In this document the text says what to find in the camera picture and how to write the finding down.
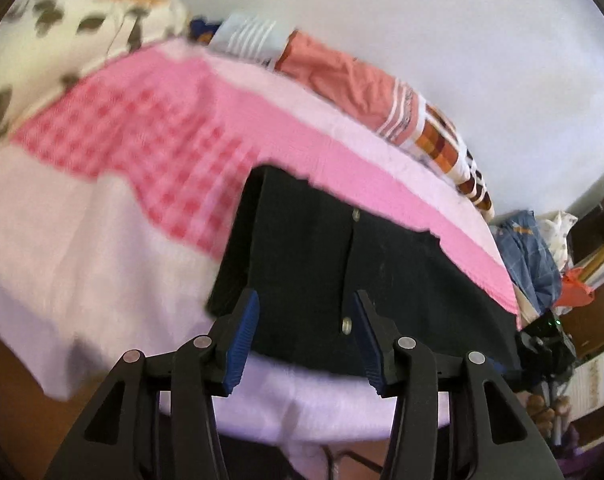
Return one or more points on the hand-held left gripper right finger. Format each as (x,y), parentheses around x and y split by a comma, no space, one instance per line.
(368,340)

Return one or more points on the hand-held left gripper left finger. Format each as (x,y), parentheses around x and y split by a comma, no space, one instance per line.
(243,332)

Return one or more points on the black pants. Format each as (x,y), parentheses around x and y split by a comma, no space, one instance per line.
(302,260)

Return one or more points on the person's right hand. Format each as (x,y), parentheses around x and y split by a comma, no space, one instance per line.
(539,410)

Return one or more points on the wooden furniture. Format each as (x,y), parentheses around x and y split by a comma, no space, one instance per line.
(597,320)

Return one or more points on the orange cloth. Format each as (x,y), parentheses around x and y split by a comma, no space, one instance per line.
(574,285)

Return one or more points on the white slatted panel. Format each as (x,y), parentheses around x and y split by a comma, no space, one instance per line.
(599,385)

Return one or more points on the blue patterned cloth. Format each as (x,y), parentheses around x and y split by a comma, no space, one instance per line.
(527,255)

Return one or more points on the purple patterned clothing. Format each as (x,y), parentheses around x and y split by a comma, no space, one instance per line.
(577,455)

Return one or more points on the white floral cloth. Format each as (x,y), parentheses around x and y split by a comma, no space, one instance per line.
(558,230)

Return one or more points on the pink checked bedspread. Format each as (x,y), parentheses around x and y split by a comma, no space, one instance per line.
(157,125)

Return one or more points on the orange striped folded blanket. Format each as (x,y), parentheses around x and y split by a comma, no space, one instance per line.
(342,75)

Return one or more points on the white blue striped cloth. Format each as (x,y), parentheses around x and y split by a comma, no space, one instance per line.
(247,35)

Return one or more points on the dark blue cloth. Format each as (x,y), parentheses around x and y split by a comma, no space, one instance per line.
(202,27)

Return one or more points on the cream floral pillow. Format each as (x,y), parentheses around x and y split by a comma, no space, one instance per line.
(82,5)

